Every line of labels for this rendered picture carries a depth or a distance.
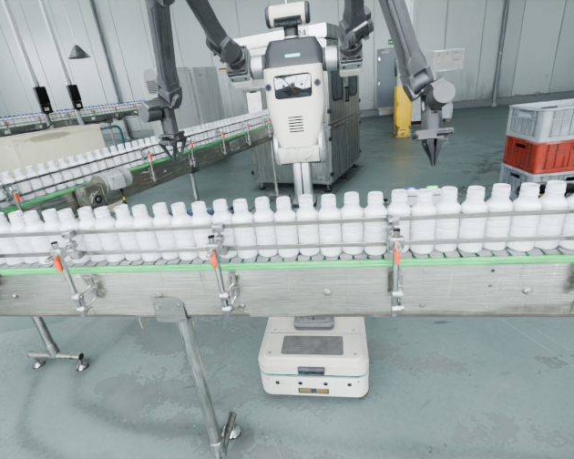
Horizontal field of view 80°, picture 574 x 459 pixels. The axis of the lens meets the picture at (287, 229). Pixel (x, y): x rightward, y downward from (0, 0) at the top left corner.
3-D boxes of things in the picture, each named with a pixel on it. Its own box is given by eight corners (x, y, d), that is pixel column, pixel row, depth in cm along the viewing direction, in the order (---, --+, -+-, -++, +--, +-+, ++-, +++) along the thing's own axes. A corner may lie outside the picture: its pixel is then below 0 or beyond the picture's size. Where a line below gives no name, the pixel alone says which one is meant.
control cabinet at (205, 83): (214, 155, 818) (198, 67, 742) (231, 155, 797) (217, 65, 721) (192, 163, 752) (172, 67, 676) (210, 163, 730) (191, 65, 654)
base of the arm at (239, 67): (248, 75, 136) (248, 46, 138) (242, 63, 128) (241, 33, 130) (227, 77, 138) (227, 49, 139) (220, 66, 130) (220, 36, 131)
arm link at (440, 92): (426, 70, 100) (400, 86, 101) (442, 51, 89) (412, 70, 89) (447, 105, 100) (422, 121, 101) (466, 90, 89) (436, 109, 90)
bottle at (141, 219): (157, 262, 99) (141, 209, 93) (138, 262, 101) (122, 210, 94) (167, 252, 105) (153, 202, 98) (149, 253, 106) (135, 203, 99)
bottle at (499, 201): (484, 252, 86) (493, 189, 80) (476, 241, 92) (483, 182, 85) (509, 251, 85) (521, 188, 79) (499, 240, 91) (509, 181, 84)
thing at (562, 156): (533, 175, 241) (538, 143, 232) (500, 162, 278) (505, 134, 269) (623, 166, 238) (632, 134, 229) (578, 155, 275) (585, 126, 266)
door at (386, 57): (376, 117, 1188) (377, 48, 1105) (376, 116, 1197) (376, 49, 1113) (406, 114, 1172) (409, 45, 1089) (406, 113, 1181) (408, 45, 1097)
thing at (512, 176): (527, 204, 249) (532, 175, 240) (496, 188, 287) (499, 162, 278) (613, 197, 246) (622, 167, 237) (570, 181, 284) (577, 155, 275)
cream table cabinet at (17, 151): (97, 205, 524) (70, 126, 477) (125, 207, 497) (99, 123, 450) (21, 234, 434) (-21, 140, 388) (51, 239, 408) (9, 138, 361)
